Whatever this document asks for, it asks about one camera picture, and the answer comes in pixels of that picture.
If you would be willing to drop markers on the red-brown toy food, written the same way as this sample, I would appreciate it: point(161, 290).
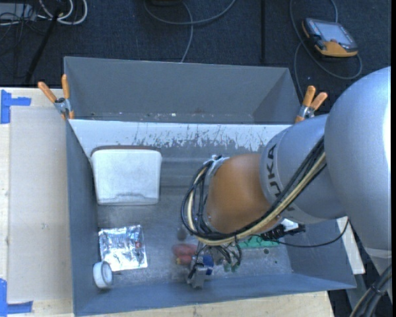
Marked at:
point(184, 253)

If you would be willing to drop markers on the green flat piece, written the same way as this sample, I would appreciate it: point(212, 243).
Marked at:
point(250, 243)

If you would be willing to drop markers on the silver foil packet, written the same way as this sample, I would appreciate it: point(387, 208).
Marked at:
point(122, 248)

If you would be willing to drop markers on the white tape roll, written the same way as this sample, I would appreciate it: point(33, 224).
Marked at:
point(102, 274)

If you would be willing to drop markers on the white square plastic tub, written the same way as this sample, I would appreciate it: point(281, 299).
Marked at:
point(127, 173)

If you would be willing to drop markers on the pale flat board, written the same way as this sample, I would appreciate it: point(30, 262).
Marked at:
point(36, 193)

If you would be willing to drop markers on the grey metal bin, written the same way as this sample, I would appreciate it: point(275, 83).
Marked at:
point(171, 88)

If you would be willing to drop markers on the black cylinder on white bracket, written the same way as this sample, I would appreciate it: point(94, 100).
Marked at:
point(277, 231)

